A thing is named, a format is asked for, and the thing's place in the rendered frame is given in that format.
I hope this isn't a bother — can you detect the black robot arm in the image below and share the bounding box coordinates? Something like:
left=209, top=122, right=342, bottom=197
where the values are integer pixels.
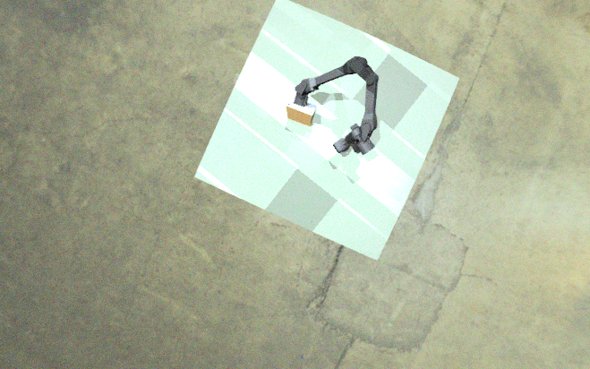
left=294, top=56, right=379, bottom=155

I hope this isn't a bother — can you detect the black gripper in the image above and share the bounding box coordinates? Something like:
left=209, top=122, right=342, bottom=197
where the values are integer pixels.
left=333, top=133, right=354, bottom=153

